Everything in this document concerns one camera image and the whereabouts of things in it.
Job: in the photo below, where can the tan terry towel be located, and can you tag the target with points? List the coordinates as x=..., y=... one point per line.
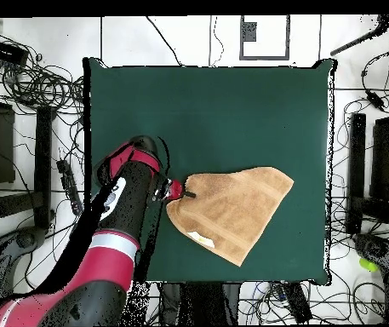
x=235, y=211

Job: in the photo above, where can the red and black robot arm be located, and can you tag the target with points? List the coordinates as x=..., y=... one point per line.
x=112, y=265

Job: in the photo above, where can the black flat device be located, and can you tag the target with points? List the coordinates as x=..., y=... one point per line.
x=296, y=303

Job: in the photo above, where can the dark green table cloth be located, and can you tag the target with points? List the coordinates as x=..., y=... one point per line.
x=214, y=119

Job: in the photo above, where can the long black power strip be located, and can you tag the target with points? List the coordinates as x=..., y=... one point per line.
x=68, y=185

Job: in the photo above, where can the grey curved stand base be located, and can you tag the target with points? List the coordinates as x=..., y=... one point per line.
x=24, y=240
x=374, y=248

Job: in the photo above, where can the small grey square plate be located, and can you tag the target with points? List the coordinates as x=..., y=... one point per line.
x=249, y=31

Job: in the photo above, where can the black upright bar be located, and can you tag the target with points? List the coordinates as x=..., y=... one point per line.
x=357, y=143

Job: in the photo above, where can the bright green object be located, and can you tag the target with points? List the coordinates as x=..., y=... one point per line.
x=367, y=264

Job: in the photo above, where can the black inline power brick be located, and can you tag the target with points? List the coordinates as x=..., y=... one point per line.
x=374, y=100

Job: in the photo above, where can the black rectangular box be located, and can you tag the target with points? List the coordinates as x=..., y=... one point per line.
x=5, y=51

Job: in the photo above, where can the black tripod leg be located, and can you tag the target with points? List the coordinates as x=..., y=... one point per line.
x=357, y=41

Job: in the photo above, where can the black robot pedestal stand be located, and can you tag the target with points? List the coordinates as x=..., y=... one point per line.
x=201, y=303

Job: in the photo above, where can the black metal frame stand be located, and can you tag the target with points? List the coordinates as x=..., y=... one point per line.
x=42, y=153

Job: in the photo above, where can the grey square floor frame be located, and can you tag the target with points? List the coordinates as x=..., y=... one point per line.
x=265, y=58

